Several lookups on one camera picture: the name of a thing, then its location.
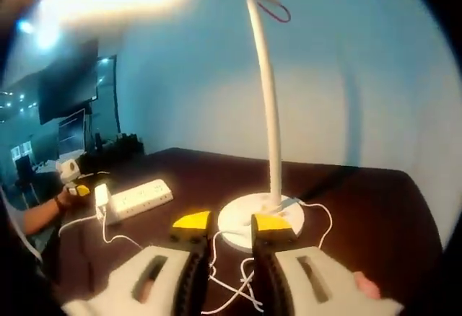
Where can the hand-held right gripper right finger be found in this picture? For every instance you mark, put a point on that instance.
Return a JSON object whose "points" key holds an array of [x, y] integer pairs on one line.
{"points": [[343, 287]]}

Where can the person's left hand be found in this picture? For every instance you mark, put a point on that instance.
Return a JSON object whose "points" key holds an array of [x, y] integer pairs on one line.
{"points": [[72, 200]]}

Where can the large black wall monitor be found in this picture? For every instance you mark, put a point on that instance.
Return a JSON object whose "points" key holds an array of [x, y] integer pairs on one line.
{"points": [[68, 81]]}

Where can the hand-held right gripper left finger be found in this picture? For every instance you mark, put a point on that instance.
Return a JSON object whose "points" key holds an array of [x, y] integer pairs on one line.
{"points": [[119, 283]]}

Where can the white desk lamp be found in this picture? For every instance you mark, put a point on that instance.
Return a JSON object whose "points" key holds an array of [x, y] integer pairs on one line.
{"points": [[269, 114]]}

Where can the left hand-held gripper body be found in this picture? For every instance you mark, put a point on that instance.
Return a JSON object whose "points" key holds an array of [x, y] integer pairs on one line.
{"points": [[68, 170]]}

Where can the dark office desk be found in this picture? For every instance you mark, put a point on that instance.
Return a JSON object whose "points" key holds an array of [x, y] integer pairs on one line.
{"points": [[119, 144]]}

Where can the black partition frame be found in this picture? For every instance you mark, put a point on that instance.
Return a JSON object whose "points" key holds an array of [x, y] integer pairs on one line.
{"points": [[116, 92]]}

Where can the person's right hand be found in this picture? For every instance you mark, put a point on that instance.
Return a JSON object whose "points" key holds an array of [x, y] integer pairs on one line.
{"points": [[368, 285]]}

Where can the desk monitor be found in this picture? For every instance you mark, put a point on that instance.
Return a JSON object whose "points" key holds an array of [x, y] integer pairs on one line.
{"points": [[72, 132]]}

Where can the white desk lamp plug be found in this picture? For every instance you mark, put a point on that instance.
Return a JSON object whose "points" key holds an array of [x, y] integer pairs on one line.
{"points": [[102, 200]]}

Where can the white power strip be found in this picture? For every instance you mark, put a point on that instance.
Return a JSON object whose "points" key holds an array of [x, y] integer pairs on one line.
{"points": [[144, 197]]}

